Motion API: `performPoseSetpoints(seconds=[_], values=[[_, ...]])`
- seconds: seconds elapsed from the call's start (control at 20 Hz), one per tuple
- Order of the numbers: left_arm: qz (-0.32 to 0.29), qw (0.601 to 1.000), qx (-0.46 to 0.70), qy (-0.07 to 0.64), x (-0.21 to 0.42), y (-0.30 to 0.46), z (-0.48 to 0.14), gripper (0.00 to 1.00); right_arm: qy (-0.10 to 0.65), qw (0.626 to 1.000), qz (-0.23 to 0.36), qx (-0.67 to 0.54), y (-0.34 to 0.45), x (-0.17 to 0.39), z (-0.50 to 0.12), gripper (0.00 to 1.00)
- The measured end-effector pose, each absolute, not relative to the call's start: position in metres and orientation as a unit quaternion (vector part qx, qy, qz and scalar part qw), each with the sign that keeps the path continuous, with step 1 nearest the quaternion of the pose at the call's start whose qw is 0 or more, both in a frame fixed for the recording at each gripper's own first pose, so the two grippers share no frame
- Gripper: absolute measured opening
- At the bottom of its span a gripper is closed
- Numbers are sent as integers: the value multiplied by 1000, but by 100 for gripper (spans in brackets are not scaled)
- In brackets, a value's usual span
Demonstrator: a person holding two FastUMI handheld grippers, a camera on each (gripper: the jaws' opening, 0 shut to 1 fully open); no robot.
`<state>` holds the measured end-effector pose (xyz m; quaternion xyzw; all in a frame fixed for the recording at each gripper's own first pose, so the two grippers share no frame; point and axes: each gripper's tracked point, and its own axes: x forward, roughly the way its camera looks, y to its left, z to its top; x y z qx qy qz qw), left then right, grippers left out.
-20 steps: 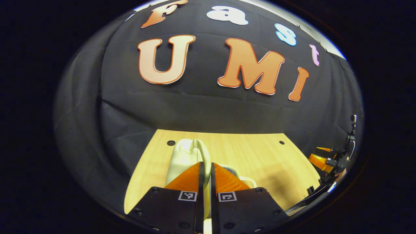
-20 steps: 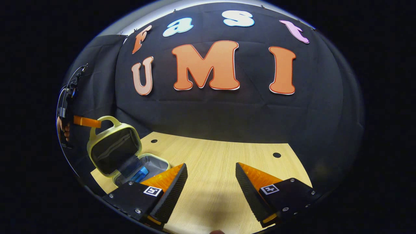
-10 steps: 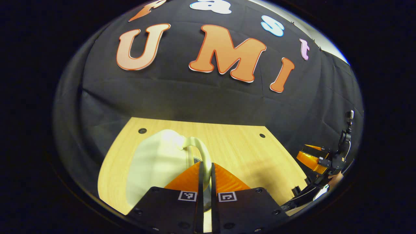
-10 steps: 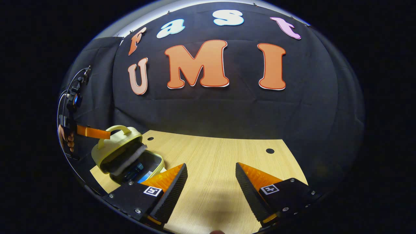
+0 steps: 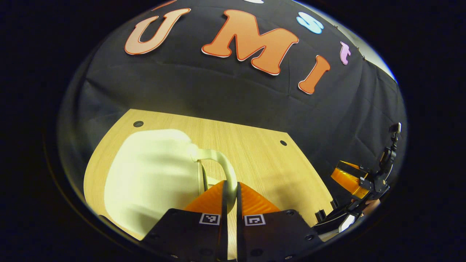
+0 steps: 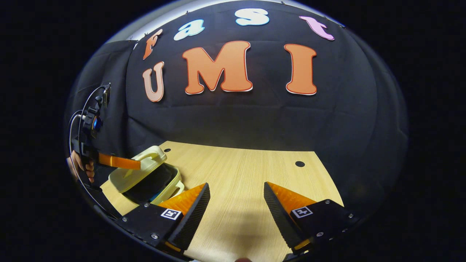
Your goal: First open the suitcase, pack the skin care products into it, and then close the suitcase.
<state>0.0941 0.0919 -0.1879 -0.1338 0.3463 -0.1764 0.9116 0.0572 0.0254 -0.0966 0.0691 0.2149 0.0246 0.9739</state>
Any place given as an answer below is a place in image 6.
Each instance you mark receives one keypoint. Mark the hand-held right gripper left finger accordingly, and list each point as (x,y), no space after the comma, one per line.
(193,218)

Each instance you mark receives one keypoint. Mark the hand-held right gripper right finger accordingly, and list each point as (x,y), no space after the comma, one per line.
(280,218)

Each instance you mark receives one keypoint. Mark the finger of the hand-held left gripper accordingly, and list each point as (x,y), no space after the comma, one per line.
(120,161)

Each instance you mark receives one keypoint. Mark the pale yellow suitcase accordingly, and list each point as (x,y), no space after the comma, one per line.
(138,171)

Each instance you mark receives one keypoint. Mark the black backdrop cloth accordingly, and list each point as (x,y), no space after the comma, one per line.
(236,116)

